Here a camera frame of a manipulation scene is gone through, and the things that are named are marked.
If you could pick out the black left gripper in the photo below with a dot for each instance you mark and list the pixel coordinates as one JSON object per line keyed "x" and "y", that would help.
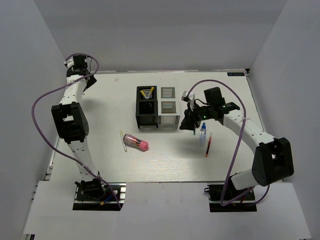
{"x": 91, "y": 82}

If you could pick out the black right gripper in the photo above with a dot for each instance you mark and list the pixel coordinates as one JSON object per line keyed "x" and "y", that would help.
{"x": 190, "y": 118}

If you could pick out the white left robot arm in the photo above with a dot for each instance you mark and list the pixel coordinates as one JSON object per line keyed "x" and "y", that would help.
{"x": 72, "y": 125}

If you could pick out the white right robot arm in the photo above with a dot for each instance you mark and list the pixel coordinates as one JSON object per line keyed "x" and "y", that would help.
{"x": 272, "y": 160}

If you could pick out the clear spray bottle blue cap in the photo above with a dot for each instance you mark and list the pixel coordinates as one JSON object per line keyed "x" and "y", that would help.
{"x": 202, "y": 134}

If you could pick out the white slotted organizer box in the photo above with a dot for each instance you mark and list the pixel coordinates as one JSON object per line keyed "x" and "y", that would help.
{"x": 168, "y": 107}

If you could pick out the red orange pen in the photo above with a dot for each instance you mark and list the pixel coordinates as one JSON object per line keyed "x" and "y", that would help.
{"x": 208, "y": 144}

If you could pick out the black slotted organizer box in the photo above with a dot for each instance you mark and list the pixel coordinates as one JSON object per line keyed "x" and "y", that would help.
{"x": 146, "y": 110}

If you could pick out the pink marker set bottle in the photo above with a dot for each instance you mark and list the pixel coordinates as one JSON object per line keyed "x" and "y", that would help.
{"x": 135, "y": 142}

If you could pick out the pale green capped white marker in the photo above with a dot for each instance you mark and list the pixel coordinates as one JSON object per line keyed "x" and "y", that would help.
{"x": 123, "y": 142}

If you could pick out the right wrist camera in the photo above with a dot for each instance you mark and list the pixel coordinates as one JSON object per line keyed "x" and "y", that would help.
{"x": 188, "y": 97}

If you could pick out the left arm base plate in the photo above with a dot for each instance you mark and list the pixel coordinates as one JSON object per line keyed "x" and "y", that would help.
{"x": 104, "y": 202}

